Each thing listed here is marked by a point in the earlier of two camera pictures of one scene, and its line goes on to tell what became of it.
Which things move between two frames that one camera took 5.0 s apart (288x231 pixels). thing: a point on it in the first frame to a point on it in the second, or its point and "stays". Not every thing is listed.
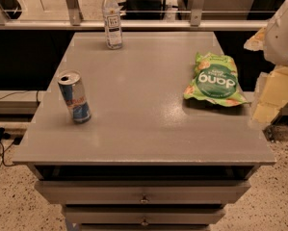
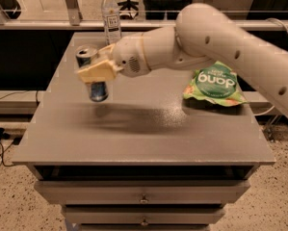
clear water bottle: (114, 37) stays
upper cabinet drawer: (142, 192) stays
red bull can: (71, 85) to (85, 57)
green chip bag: (215, 81) stays
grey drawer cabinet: (147, 159) stays
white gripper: (282, 38) to (129, 56)
